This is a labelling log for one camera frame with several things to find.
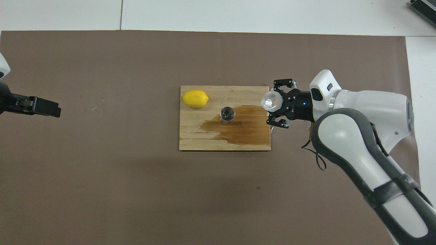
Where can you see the brown paper table mat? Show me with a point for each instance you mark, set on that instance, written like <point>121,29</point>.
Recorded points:
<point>136,190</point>

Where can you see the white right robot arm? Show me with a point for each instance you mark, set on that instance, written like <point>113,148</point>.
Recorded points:
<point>368,109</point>

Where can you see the wooden cutting board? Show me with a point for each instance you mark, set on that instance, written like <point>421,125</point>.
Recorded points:
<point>204,136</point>

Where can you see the yellow lemon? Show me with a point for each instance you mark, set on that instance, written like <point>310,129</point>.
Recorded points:
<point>195,99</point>

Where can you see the black ribbed metal device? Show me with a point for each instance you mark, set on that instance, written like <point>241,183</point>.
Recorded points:
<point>424,7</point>

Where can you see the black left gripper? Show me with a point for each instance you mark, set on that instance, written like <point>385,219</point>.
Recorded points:
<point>6,102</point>

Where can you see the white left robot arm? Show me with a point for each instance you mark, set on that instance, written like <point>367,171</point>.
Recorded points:
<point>3,64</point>

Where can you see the clear crinkled plastic cup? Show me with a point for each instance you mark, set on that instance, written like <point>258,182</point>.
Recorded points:
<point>271,101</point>

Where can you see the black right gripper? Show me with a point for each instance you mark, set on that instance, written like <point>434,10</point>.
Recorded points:
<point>299,106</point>

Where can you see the steel double jigger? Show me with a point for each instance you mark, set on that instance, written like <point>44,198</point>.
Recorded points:
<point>227,114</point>

